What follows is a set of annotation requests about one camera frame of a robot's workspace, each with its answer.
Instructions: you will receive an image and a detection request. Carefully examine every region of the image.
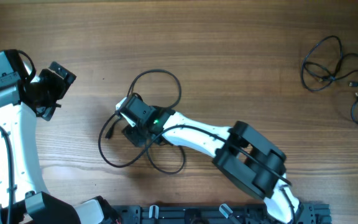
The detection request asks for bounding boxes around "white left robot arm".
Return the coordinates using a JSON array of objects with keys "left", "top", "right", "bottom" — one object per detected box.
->
[{"left": 0, "top": 49, "right": 109, "bottom": 223}]

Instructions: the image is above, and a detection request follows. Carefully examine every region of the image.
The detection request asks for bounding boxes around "thick black USB cable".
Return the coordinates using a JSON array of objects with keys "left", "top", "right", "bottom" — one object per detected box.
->
[{"left": 97, "top": 68, "right": 186, "bottom": 175}]

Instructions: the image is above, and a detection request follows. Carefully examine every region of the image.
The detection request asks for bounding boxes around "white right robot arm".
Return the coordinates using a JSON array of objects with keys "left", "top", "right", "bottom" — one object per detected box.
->
[{"left": 116, "top": 94, "right": 300, "bottom": 223}]

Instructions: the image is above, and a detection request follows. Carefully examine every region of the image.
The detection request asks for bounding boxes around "thin black USB cable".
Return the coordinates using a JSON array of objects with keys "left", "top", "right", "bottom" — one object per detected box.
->
[{"left": 300, "top": 35, "right": 358, "bottom": 126}]

